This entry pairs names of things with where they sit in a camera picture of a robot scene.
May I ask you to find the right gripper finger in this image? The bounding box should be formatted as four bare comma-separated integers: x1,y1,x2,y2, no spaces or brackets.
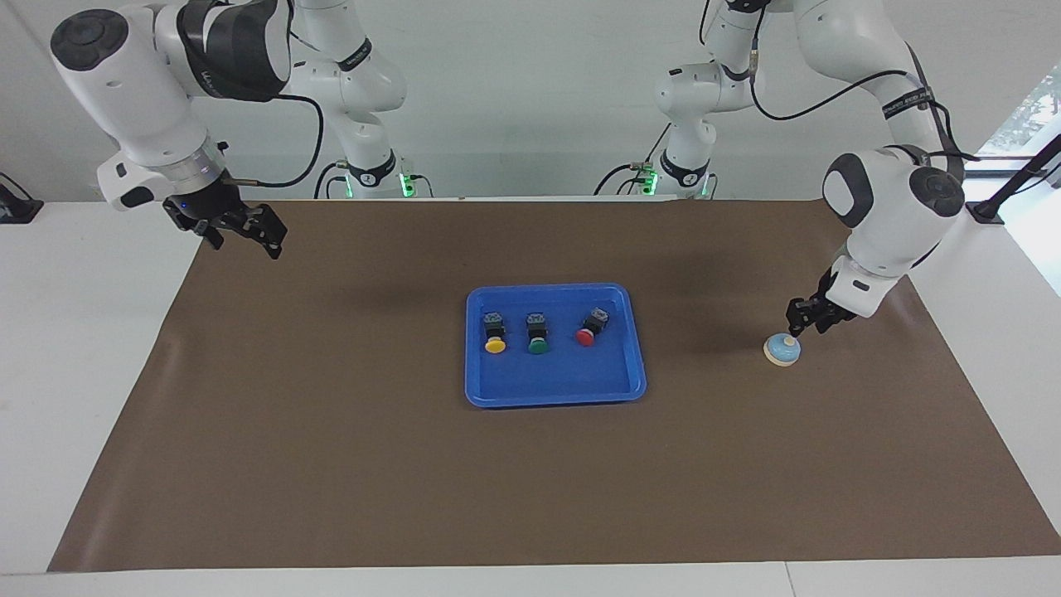
246,203,288,260
163,203,225,250

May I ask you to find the light blue desk bell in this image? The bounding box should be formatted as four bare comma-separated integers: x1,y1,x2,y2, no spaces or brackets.
763,332,802,366

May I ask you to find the red push button switch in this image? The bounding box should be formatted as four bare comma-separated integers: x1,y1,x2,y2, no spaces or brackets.
574,307,612,347

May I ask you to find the blue plastic tray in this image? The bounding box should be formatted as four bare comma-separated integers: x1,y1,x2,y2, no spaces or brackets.
464,283,647,409

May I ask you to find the black angled stand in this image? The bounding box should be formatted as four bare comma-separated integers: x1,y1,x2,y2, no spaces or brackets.
966,133,1061,225

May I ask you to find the window with green foliage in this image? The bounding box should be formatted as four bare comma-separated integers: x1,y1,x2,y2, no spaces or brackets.
974,66,1061,163

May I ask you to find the brown paper table mat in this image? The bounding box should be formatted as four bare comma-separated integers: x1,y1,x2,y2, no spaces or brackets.
47,199,1061,573

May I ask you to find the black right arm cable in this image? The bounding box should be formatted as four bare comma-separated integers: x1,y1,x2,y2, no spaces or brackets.
222,93,324,188

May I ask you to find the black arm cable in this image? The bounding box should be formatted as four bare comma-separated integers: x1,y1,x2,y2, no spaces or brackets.
746,50,981,163
222,93,324,188

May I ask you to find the black table clamp mount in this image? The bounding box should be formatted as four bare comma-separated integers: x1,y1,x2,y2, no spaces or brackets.
0,172,44,225

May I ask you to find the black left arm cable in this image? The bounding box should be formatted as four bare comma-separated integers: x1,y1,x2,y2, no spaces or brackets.
746,50,981,163

